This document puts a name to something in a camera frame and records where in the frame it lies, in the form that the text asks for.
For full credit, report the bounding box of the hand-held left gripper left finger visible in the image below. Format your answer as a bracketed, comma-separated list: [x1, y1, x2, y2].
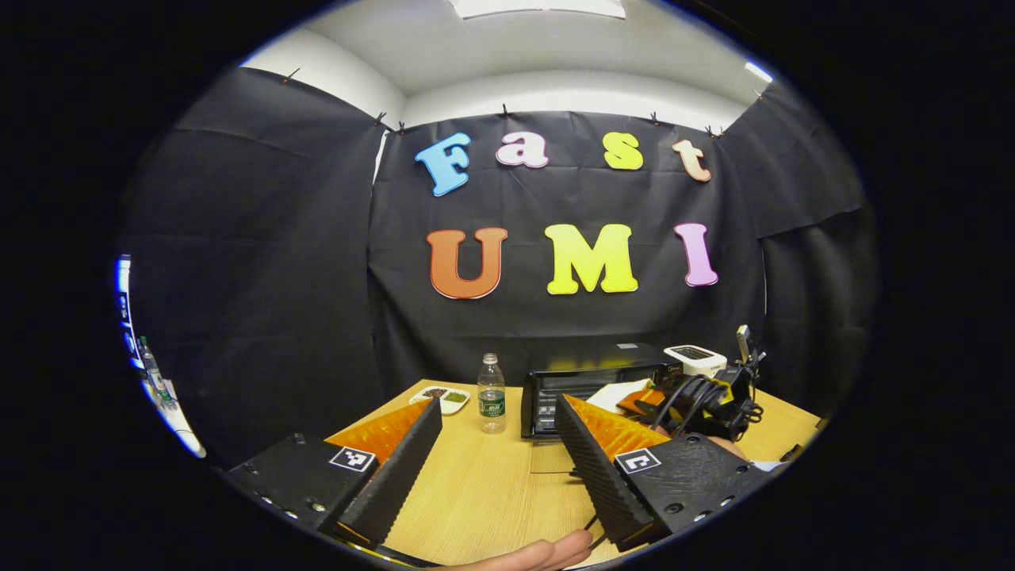
[220, 397, 443, 556]

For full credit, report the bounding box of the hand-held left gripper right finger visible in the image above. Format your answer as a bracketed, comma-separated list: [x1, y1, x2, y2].
[553, 393, 776, 553]

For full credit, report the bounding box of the black electric oven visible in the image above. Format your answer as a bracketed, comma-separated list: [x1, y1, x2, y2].
[521, 343, 684, 477]

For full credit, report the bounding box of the white toaster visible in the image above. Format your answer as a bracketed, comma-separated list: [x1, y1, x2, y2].
[665, 345, 728, 378]

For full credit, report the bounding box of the white divided condiment dish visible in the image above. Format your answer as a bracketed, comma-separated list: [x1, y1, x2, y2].
[409, 386, 471, 416]

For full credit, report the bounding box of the clear plastic water bottle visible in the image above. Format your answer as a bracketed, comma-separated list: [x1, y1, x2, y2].
[477, 353, 507, 434]

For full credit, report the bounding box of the black backdrop cloth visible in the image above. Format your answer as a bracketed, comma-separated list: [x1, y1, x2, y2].
[115, 67, 877, 469]

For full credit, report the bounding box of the small clear bottle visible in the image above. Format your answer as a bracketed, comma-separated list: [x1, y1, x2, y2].
[139, 336, 171, 410]

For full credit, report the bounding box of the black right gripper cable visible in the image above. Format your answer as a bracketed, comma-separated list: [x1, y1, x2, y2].
[650, 375, 719, 435]

